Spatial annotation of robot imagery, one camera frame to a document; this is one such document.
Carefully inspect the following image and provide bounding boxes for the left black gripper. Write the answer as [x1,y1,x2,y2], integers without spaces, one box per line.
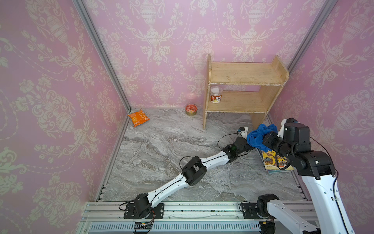
[236,135,264,156]

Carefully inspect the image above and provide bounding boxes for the blue cloth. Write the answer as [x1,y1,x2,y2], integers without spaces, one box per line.
[246,124,278,152]

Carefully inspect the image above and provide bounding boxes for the colourful sunflower magazine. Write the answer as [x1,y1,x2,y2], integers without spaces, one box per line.
[256,147,296,175]

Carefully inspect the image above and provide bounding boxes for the yellow history picture book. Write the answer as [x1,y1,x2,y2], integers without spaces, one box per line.
[259,149,295,171]

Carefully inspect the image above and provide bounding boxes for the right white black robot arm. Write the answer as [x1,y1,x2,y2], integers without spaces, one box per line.
[258,119,354,234]

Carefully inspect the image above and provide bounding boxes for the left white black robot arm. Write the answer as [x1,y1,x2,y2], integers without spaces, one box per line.
[118,137,254,218]

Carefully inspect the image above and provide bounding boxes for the white red cup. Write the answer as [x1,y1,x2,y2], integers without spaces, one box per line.
[210,86,223,104]

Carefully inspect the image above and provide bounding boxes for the wooden two-tier shelf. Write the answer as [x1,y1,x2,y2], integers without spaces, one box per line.
[203,55,290,129]

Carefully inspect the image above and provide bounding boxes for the orange snack bag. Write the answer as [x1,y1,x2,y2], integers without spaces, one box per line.
[128,109,150,127]

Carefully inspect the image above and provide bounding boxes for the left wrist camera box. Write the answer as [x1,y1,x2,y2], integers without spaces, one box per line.
[238,126,249,138]

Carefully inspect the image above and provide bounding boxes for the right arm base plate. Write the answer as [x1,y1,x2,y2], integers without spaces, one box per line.
[239,201,275,220]

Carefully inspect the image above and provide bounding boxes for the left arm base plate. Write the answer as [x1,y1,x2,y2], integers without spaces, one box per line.
[123,203,165,219]

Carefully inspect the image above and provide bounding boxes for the right aluminium corner post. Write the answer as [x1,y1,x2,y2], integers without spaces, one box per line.
[270,1,337,119]

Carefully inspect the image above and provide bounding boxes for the aluminium corner post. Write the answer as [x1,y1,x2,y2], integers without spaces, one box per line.
[270,1,337,119]
[72,0,131,113]

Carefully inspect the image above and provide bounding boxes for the aluminium front rail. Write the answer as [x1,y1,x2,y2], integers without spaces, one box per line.
[74,200,334,234]

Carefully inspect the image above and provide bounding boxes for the left aluminium corner post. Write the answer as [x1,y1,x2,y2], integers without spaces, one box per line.
[72,0,131,113]

